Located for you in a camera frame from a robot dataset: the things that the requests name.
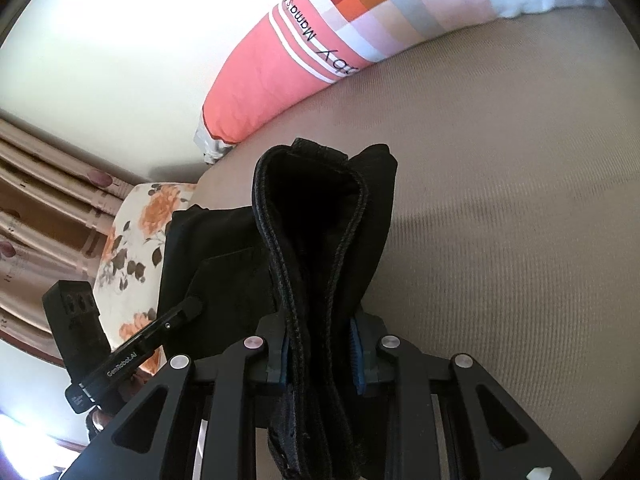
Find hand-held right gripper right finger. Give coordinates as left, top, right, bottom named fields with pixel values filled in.
left=350, top=312, right=583, bottom=480

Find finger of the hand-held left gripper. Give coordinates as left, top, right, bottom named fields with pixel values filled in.
left=142, top=296, right=204, bottom=348

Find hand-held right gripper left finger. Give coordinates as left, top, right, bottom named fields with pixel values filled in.
left=62, top=310, right=293, bottom=480

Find black pants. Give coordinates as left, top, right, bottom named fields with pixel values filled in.
left=157, top=137, right=401, bottom=480

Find floral pillow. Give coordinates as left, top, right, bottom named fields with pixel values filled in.
left=97, top=182, right=198, bottom=376

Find beige brown curtain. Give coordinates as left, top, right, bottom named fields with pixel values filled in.
left=0, top=110, right=136, bottom=361

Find beige bed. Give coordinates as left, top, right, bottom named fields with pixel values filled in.
left=187, top=2, right=640, bottom=480

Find checkered pink bolster pillow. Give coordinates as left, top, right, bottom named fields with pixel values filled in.
left=194, top=0, right=613, bottom=163

